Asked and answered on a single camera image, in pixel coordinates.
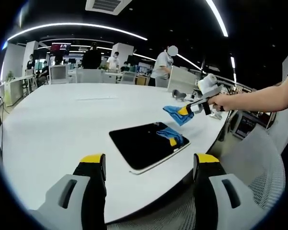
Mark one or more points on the ceiling air conditioner vent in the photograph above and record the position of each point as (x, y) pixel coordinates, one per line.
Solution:
(108, 6)

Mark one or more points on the white square-backed chair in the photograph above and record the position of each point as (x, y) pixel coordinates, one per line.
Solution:
(58, 74)

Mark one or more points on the person's right hand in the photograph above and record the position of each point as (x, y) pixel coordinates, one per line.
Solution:
(222, 101)

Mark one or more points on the red display monitor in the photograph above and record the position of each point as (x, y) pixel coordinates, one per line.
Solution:
(60, 47)

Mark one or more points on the straight ceiling light strip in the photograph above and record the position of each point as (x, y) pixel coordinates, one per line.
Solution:
(218, 16)

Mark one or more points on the low white cabinet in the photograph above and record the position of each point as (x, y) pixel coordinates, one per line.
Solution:
(16, 89)

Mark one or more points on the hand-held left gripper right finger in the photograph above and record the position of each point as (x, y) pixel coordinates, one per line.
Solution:
(213, 194)

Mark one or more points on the white desk partition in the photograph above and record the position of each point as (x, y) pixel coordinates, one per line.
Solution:
(182, 80)

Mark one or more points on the white mesh-backed chair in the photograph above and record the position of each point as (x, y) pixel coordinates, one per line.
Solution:
(129, 78)

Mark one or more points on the blue cleaning cloth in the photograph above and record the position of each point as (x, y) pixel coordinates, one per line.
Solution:
(176, 118)

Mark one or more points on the small dark desk device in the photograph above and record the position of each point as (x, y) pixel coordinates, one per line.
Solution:
(194, 96)

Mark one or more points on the brown cardboard box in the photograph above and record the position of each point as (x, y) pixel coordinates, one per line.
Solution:
(142, 80)

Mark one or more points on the short ceiling light strip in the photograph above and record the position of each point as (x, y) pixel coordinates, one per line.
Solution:
(232, 62)

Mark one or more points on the green potted plant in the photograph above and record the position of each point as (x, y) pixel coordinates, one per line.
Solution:
(10, 76)

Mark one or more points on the white mesh office chair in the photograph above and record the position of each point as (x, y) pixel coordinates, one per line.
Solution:
(254, 155)

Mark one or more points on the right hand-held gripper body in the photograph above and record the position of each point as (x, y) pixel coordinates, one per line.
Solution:
(210, 85)

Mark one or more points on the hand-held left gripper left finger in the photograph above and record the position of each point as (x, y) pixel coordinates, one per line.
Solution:
(72, 196)

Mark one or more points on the curved ceiling light strip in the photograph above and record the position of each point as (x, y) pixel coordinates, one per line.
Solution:
(74, 25)

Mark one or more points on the white wide-backed chair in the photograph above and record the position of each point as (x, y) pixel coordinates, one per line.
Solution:
(88, 76)

